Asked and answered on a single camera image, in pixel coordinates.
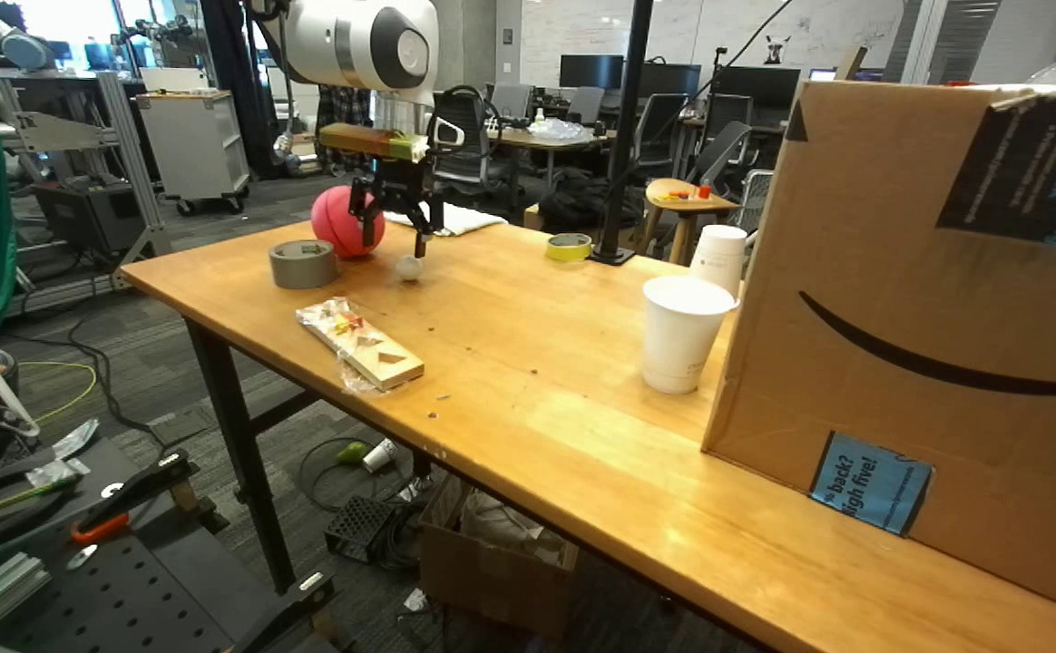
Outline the white paper sheet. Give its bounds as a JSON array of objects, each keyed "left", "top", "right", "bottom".
[{"left": 384, "top": 199, "right": 507, "bottom": 241}]

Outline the grey metal shelf frame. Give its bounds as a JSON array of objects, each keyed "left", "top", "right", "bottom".
[{"left": 0, "top": 65, "right": 172, "bottom": 264}]

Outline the black vertical pole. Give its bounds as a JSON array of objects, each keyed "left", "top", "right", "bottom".
[{"left": 594, "top": 0, "right": 657, "bottom": 270}]

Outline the pink basketball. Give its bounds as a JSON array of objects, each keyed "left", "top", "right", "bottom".
[{"left": 310, "top": 182, "right": 391, "bottom": 264}]

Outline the aluminium extrusion bar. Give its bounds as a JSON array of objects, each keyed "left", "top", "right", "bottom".
[{"left": 0, "top": 552, "right": 54, "bottom": 634}]

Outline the black perforated metal plate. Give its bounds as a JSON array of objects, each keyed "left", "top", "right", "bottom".
[{"left": 0, "top": 531, "right": 246, "bottom": 653}]

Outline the grey duct tape roll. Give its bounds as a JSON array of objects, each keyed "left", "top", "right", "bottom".
[{"left": 265, "top": 236, "right": 341, "bottom": 291}]

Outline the wooden triangle puzzle board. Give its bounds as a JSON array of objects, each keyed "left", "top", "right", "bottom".
[{"left": 293, "top": 294, "right": 429, "bottom": 394}]

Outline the black metal table leg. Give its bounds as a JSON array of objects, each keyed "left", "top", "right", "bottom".
[{"left": 179, "top": 320, "right": 338, "bottom": 615}]

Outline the orange handled tool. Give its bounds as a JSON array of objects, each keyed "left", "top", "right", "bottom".
[{"left": 66, "top": 511, "right": 137, "bottom": 552}]

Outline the large cardboard shipping box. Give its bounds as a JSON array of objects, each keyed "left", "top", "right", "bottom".
[{"left": 702, "top": 77, "right": 1056, "bottom": 610}]

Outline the white paper cup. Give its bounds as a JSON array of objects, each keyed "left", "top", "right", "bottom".
[
  {"left": 639, "top": 273, "right": 742, "bottom": 401},
  {"left": 685, "top": 222, "right": 754, "bottom": 302}
]

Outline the black office chair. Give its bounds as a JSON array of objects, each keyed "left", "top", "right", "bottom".
[{"left": 429, "top": 85, "right": 494, "bottom": 188}]

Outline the white wheeled cabinet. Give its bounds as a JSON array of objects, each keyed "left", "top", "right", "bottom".
[{"left": 137, "top": 89, "right": 252, "bottom": 218}]

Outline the round wooden side table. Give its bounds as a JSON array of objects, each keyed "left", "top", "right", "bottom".
[{"left": 644, "top": 173, "right": 742, "bottom": 270}]

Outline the yellow-green tape roll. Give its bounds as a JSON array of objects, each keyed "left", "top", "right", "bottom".
[{"left": 543, "top": 229, "right": 598, "bottom": 270}]

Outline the clear plastic wrap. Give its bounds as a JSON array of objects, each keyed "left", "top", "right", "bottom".
[{"left": 338, "top": 361, "right": 397, "bottom": 401}]

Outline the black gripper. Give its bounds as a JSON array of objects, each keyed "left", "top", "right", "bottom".
[{"left": 348, "top": 157, "right": 447, "bottom": 262}]

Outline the open cardboard box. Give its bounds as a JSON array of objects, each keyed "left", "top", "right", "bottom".
[{"left": 413, "top": 500, "right": 583, "bottom": 646}]

